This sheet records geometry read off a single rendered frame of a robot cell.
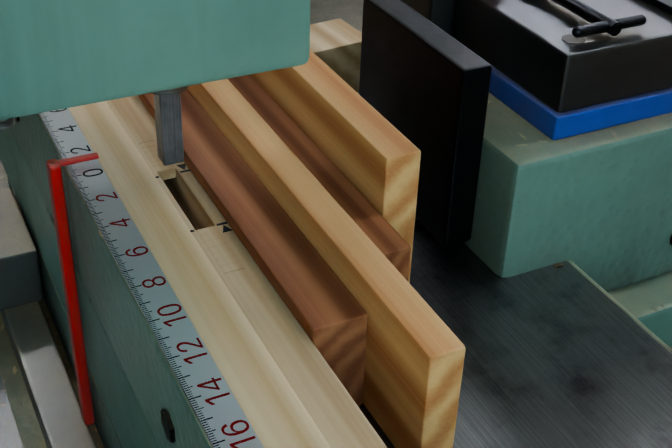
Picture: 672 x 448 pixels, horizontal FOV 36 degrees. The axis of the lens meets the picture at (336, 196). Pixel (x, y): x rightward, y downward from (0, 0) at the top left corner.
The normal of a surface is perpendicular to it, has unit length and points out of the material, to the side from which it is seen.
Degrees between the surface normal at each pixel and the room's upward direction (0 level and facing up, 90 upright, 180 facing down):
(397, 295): 0
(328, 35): 0
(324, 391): 0
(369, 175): 90
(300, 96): 90
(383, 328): 90
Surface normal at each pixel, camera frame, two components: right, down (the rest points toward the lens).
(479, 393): 0.04, -0.84
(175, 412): -0.90, 0.22
